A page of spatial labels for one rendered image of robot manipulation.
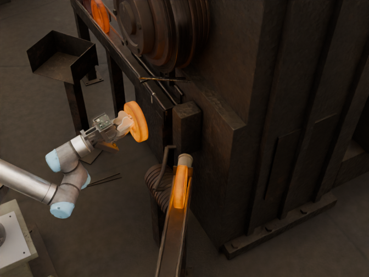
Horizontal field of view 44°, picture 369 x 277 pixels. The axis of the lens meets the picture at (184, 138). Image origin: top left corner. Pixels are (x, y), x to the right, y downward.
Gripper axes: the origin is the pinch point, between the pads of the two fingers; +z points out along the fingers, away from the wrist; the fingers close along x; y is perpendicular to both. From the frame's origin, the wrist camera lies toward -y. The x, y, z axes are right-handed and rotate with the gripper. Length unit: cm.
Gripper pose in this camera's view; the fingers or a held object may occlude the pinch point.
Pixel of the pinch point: (135, 117)
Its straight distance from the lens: 172.3
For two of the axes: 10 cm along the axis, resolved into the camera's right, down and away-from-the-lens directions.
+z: 8.5, -5.2, 1.2
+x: -4.8, -6.6, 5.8
